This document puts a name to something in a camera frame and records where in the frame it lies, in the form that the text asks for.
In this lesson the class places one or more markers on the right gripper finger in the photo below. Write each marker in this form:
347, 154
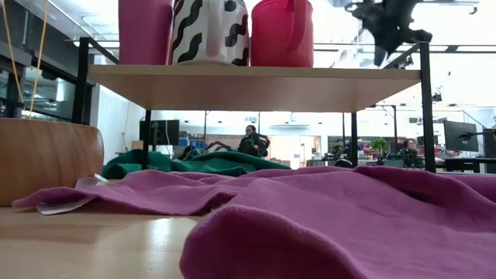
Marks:
418, 36
379, 54

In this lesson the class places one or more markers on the red mug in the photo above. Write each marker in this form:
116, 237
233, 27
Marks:
279, 38

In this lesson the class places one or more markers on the black white wavy mug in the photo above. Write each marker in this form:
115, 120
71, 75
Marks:
197, 38

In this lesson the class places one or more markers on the tall pink cup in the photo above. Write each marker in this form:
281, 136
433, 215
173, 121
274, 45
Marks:
145, 35

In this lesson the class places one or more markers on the green potted plant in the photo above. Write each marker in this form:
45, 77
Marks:
379, 144

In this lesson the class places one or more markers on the person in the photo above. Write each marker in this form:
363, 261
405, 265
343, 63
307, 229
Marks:
190, 152
409, 147
252, 145

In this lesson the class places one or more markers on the dark monitor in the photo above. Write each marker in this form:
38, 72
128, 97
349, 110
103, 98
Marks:
461, 135
164, 131

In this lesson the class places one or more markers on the purple cloth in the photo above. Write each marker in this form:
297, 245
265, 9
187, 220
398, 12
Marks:
310, 217

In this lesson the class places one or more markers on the green cloth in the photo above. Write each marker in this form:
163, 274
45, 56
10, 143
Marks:
217, 164

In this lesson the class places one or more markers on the wooden shelf black frame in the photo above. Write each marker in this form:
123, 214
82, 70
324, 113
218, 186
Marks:
252, 89

